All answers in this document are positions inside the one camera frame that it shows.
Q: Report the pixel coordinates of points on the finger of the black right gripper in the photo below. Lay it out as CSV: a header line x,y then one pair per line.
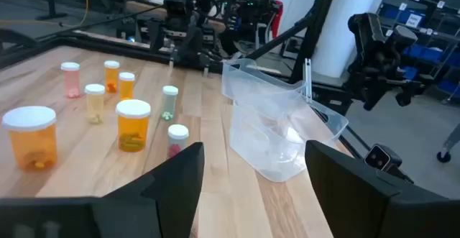
x,y
192,49
156,35

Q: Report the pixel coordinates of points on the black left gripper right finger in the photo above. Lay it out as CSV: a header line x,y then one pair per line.
x,y
359,202

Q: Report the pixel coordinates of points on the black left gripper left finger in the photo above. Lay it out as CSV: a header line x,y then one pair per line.
x,y
151,209

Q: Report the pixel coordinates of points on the small green pill bottle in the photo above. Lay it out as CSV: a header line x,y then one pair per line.
x,y
169,103

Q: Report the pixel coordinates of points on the small orange pill bottle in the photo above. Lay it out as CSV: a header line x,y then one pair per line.
x,y
126,88
111,78

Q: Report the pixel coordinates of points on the small clear bottle red pills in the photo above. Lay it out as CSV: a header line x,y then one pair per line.
x,y
177,137

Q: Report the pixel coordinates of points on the large orange pill bottle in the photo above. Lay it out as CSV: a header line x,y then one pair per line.
x,y
32,141
133,130

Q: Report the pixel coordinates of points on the small pale yellow pill bottle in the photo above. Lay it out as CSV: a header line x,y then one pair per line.
x,y
95,105

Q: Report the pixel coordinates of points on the small pink pill bottle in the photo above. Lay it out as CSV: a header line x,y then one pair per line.
x,y
70,81

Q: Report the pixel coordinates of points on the black background robot arm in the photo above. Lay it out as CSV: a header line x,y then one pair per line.
x,y
373,54

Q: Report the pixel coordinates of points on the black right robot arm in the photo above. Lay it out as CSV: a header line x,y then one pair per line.
x,y
207,11

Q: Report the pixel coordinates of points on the clear plastic bin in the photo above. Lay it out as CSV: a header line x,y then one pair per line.
x,y
244,83
266,148

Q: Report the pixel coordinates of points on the blue storage bin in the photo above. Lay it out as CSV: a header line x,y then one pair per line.
x,y
424,54
451,86
395,15

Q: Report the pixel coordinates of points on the person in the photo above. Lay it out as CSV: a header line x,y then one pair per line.
x,y
248,15

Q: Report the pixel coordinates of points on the red padded object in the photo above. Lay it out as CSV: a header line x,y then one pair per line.
x,y
276,17

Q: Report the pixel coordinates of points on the grey caster leg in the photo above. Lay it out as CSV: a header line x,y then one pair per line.
x,y
443,156

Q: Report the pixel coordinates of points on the white round pillar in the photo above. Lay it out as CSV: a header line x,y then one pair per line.
x,y
338,33

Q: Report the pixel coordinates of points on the metal shelf rack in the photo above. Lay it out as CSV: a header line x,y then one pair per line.
x,y
431,36

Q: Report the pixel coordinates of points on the white paper label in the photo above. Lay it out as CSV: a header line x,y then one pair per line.
x,y
414,20

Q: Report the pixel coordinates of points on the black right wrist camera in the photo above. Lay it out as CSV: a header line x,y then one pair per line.
x,y
178,2

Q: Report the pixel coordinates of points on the small black table-level camera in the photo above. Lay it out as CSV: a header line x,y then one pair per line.
x,y
381,157

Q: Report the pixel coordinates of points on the silver metal bracket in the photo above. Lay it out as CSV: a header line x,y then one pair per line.
x,y
308,80

